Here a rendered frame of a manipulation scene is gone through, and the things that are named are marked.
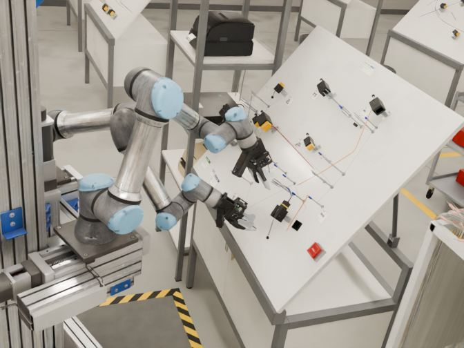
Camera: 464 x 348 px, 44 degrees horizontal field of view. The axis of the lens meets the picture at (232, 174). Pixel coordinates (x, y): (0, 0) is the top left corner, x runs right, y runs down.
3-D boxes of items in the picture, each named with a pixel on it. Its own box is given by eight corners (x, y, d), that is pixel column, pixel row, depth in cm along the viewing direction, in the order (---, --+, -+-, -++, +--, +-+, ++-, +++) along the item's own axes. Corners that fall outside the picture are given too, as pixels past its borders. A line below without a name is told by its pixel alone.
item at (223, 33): (199, 57, 301) (204, 21, 292) (186, 43, 320) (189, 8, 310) (252, 57, 313) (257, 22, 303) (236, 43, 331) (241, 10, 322)
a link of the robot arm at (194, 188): (181, 180, 232) (192, 168, 227) (203, 195, 235) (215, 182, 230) (177, 192, 226) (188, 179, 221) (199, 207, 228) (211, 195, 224)
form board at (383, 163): (195, 168, 321) (192, 166, 320) (320, 26, 303) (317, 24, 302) (279, 313, 227) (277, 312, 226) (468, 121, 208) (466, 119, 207)
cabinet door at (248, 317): (261, 384, 253) (275, 317, 233) (221, 300, 296) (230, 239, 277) (266, 382, 253) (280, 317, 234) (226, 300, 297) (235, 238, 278)
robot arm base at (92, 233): (88, 250, 199) (88, 226, 194) (66, 228, 208) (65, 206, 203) (125, 235, 208) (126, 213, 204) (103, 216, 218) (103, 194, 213)
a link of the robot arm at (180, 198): (161, 211, 230) (175, 195, 224) (173, 198, 239) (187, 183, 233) (175, 224, 230) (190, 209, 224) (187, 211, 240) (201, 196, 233)
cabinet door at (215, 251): (221, 300, 297) (231, 238, 277) (192, 237, 340) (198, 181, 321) (226, 299, 297) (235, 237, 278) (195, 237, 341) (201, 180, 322)
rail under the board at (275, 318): (271, 326, 229) (274, 313, 225) (190, 177, 323) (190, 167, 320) (284, 323, 231) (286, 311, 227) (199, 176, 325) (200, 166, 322)
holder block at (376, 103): (384, 99, 241) (373, 87, 235) (393, 116, 233) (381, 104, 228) (375, 105, 243) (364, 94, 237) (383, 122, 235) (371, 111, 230)
